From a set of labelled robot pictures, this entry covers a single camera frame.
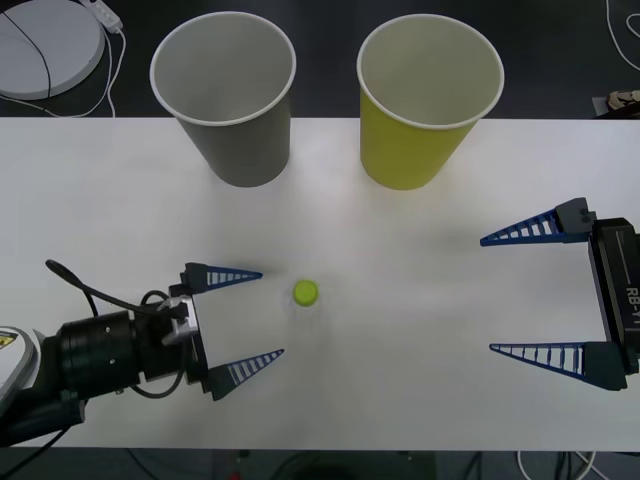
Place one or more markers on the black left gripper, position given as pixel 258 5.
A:
pixel 197 350

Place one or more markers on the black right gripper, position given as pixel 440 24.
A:
pixel 612 280

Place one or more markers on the clear bottle with green cap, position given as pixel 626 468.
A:
pixel 306 292

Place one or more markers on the grey plastic waste bin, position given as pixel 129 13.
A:
pixel 240 150

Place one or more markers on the yellow-green plastic waste bin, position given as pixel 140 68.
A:
pixel 400 160

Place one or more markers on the white round stand base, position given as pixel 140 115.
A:
pixel 65 55

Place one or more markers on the white power strip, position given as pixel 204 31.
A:
pixel 107 15

